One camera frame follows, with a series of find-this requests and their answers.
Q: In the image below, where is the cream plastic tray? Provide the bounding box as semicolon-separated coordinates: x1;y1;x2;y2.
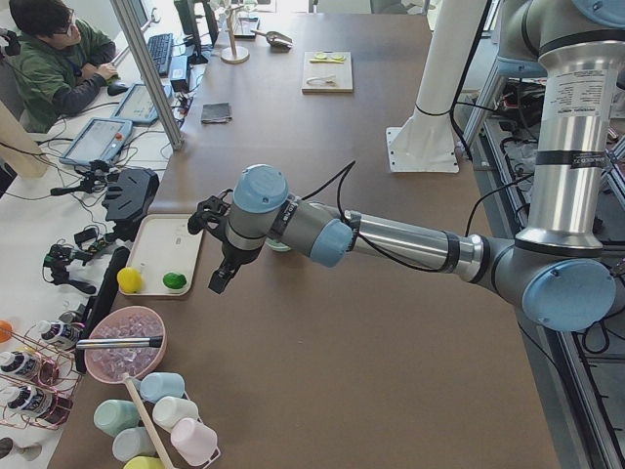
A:
119;214;202;297

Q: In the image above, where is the light blue cup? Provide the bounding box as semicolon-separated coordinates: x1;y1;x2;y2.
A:
140;372;186;404

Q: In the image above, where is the pink bowl with ice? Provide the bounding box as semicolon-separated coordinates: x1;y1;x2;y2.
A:
83;306;167;384

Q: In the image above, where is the black monitor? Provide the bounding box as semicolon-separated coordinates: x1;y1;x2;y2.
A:
173;0;220;64

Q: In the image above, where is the green lime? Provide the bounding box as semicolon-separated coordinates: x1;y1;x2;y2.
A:
162;272;188;290

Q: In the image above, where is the white camera post base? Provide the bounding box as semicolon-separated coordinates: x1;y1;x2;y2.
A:
386;0;490;173

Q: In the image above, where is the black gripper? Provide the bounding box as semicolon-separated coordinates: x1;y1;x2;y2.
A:
208;240;255;293

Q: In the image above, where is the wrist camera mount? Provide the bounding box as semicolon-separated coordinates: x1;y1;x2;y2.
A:
187;190;230;239

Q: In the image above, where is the grey folded cloth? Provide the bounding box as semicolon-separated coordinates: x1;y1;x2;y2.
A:
200;103;232;124

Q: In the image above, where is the copper wire bottle rack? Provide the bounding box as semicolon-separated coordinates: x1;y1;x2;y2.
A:
1;321;82;430

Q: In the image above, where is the metal scoop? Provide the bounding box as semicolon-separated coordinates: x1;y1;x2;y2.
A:
252;29;293;50

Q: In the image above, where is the yellow plastic knife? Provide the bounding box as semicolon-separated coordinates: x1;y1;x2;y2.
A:
309;55;346;64

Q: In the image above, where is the seated person green jacket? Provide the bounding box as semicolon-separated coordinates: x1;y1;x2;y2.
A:
9;1;117;133

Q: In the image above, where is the yellow cup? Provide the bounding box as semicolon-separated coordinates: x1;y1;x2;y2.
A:
123;455;165;469

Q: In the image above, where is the black keyboard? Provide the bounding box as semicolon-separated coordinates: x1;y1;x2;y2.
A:
146;33;174;76

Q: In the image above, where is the white cup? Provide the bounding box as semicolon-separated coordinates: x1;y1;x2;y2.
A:
152;396;199;432

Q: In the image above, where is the white ceramic spoon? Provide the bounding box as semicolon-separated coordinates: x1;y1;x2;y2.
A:
306;75;337;86

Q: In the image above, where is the wooden cutting board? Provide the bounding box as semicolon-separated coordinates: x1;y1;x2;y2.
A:
301;51;354;94

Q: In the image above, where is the pale blue cup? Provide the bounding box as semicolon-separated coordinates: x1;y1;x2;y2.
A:
112;427;156;462

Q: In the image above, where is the aluminium frame post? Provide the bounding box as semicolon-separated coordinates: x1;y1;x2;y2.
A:
110;0;184;150

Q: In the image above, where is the pink cup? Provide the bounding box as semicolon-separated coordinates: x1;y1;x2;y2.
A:
170;417;221;467

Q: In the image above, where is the yellow lemon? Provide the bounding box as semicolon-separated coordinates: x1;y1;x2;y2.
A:
116;267;143;294

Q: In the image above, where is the blue teach pendant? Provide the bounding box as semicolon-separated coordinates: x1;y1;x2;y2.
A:
112;83;158;126
59;117;133;167

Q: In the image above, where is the wooden mug tree stand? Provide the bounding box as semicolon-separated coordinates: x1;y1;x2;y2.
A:
221;1;250;64

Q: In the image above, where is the mint green cup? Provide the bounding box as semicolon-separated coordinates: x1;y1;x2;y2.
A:
93;400;140;437

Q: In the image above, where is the mint green bowl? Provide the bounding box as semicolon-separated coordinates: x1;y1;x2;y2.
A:
265;238;291;253

